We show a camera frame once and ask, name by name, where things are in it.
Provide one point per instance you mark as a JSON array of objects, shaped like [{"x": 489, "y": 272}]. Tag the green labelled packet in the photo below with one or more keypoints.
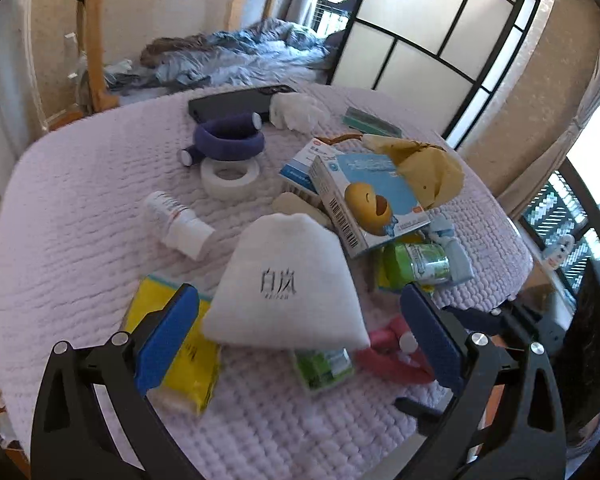
[{"x": 325, "y": 367}]

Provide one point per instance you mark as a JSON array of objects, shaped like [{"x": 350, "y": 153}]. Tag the blue duck-printed box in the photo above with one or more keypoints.
[{"x": 375, "y": 195}]

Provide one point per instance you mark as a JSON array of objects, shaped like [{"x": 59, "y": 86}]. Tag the white medicine bottle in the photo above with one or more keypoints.
[{"x": 180, "y": 230}]

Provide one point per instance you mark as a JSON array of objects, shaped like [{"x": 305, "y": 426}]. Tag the blue duvet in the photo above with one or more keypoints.
[{"x": 250, "y": 55}]

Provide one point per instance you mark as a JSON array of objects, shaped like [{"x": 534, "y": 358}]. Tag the white tape roll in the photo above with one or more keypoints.
[{"x": 230, "y": 190}]

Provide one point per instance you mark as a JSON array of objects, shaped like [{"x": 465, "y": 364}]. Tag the grey curtain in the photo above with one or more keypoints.
[{"x": 300, "y": 0}]

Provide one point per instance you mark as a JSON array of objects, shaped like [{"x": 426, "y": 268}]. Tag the black smartphone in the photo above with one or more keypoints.
[{"x": 235, "y": 102}]

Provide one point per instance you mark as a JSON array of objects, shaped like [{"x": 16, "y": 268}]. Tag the pink plastic clip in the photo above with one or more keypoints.
[{"x": 380, "y": 360}]

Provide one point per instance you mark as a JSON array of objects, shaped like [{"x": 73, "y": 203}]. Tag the light blue tube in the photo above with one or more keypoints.
[{"x": 460, "y": 260}]

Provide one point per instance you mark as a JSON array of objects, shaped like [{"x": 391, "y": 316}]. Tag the brown blanket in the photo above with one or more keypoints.
[{"x": 180, "y": 50}]

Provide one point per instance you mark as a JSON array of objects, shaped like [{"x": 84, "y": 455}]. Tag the wooden bunk bed frame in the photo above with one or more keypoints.
[{"x": 97, "y": 35}]

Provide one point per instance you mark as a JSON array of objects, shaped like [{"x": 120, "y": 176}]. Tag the green labelled bottle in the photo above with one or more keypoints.
[{"x": 400, "y": 265}]

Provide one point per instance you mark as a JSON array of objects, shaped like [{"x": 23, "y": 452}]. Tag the white printed fabric pouch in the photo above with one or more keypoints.
[{"x": 280, "y": 285}]

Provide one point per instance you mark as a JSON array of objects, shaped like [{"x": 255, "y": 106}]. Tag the crumpled white tissue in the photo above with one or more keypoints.
[{"x": 295, "y": 110}]

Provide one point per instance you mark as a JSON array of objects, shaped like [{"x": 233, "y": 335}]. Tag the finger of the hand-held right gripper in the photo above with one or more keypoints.
[
  {"x": 480, "y": 320},
  {"x": 425, "y": 410}
]

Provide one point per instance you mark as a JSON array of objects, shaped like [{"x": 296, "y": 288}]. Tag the window grille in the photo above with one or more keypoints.
[{"x": 555, "y": 210}]

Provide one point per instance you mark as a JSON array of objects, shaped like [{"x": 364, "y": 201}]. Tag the frosted sliding door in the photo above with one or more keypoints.
[{"x": 420, "y": 35}]

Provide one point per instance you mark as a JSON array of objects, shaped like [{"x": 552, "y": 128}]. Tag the black window railing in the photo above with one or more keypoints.
[{"x": 330, "y": 17}]

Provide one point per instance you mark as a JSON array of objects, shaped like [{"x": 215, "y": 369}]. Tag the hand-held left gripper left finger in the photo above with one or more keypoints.
[{"x": 167, "y": 342}]

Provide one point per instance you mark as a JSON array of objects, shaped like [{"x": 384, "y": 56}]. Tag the yellow tissue packet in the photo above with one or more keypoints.
[{"x": 190, "y": 360}]

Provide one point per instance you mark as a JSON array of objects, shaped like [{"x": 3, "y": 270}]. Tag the purple foam hair roller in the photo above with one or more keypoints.
[{"x": 230, "y": 152}]

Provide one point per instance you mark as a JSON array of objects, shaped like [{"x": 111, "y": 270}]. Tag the beige curtain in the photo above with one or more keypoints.
[{"x": 570, "y": 110}]

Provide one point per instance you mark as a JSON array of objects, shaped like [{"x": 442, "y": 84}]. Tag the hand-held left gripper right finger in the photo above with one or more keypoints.
[{"x": 432, "y": 342}]

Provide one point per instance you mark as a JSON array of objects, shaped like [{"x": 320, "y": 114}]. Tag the lilac quilted blanket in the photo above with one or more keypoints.
[{"x": 105, "y": 210}]

